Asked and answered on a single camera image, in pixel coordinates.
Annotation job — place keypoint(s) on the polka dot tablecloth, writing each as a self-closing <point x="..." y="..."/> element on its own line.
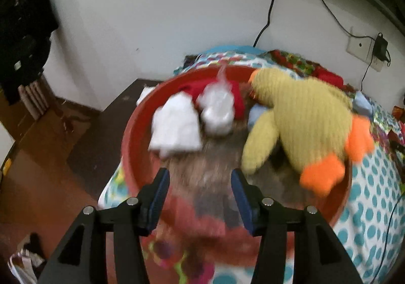
<point x="364" y="201"/>

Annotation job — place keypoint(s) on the blue sheet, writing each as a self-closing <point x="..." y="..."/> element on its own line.
<point x="234" y="48"/>

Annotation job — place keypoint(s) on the small white cloth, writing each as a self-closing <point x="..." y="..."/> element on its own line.
<point x="144" y="94"/>

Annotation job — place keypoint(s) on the yellow plush duck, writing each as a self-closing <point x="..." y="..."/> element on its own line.
<point x="303" y="119"/>

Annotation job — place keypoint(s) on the slatted wooden chair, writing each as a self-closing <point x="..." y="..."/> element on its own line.
<point x="33" y="98"/>

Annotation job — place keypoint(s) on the black power adapter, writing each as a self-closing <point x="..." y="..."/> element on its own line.
<point x="379" y="46"/>

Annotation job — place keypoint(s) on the black hanging clothes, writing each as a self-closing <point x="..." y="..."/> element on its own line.
<point x="25" y="27"/>

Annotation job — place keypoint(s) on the round red tray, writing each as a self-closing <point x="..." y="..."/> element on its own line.
<point x="205" y="170"/>

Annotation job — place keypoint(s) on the red cloth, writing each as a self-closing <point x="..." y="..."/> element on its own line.
<point x="235" y="98"/>

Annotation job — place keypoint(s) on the white sock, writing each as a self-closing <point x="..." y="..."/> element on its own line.
<point x="175" y="128"/>

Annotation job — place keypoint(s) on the beige wall socket plate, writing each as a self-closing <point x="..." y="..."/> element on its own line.
<point x="359" y="46"/>

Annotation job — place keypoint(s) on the red snack packet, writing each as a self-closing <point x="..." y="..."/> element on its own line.
<point x="398" y="111"/>

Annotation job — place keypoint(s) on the clear plastic bag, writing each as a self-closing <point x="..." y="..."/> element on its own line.
<point x="216" y="113"/>

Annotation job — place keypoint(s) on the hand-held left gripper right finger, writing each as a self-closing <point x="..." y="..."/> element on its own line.
<point x="241" y="201"/>

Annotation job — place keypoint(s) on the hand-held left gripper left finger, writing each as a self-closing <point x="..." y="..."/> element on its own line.
<point x="159" y="198"/>

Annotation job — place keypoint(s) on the dark wooden side table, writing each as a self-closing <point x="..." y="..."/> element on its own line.
<point x="104" y="138"/>

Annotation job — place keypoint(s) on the white bag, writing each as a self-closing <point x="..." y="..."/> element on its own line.
<point x="22" y="266"/>

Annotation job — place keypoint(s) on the red rolled sock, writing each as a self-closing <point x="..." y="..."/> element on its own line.
<point x="329" y="76"/>

